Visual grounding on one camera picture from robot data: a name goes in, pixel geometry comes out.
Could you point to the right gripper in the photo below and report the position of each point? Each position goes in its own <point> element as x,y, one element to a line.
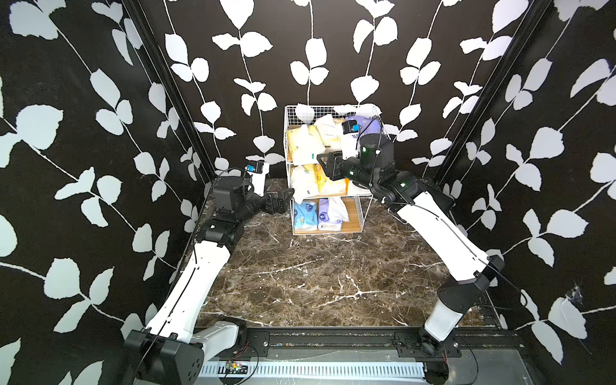
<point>337,166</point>

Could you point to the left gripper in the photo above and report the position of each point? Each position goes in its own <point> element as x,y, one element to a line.
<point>281,205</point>

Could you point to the pale yellow tissue pack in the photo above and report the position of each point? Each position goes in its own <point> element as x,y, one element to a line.
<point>303,180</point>

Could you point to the orange-yellow tissue pack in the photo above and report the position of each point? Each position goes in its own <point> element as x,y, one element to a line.
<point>331,131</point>

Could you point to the light yellow tissue pack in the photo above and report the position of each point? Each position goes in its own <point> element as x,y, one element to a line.
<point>304,145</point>

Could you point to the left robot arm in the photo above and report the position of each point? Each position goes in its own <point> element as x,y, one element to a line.
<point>169,350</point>

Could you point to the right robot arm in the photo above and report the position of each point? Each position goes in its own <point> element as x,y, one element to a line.
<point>423,206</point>

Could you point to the yellow tissue pack middle shelf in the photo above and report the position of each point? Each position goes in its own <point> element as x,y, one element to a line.
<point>327,186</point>

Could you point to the blue tissue pack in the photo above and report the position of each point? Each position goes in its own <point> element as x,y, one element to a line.
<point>306,216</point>

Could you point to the purple tissue pack bottom shelf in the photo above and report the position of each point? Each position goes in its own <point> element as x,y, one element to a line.
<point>332,214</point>

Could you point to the small circuit board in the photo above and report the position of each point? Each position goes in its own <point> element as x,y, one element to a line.
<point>235,368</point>

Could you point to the white wire shelf rack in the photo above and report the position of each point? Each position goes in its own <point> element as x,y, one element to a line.
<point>357,199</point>

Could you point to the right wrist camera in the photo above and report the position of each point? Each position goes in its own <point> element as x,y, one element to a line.
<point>350,137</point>

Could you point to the white slotted cable duct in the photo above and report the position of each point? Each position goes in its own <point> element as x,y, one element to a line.
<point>317,370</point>

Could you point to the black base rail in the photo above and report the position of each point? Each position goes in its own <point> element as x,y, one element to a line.
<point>405,342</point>

